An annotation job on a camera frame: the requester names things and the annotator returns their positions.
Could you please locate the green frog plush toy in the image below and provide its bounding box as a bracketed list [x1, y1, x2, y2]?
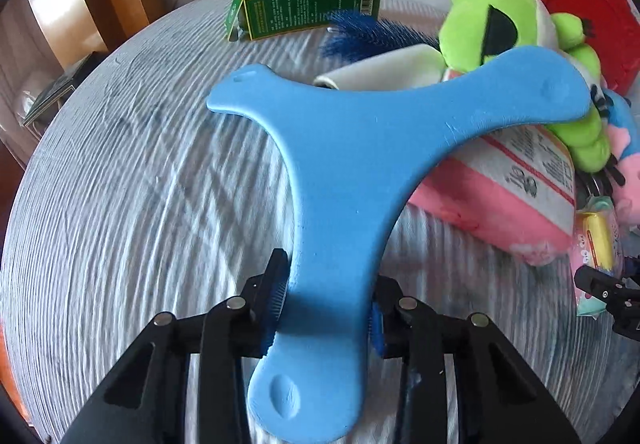
[439, 0, 613, 172]

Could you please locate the blue foam boomerang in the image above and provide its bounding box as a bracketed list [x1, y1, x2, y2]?
[206, 45, 593, 443]

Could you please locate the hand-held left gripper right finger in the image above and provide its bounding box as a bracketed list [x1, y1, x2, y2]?
[367, 276, 583, 444]

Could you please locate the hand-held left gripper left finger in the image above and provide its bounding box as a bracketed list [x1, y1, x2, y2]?
[60, 248, 291, 444]

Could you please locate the pink pig plush toy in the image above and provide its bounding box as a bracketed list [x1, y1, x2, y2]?
[590, 86, 640, 229]

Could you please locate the grey striped blanket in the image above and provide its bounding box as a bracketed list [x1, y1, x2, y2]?
[0, 0, 640, 444]

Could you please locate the pastel yellow packet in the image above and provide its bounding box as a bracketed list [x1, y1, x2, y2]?
[570, 196, 626, 319]

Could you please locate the pink tissue pack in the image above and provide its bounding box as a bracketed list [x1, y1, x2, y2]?
[407, 126, 578, 267]

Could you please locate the green cardboard box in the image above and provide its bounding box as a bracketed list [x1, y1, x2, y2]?
[226, 0, 383, 43]

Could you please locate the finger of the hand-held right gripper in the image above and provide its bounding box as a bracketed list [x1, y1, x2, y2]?
[574, 265, 640, 312]

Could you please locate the dark book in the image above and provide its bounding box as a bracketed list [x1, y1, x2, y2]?
[22, 51, 106, 127]

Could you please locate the blue bristle brush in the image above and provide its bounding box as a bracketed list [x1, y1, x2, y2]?
[320, 10, 443, 59]

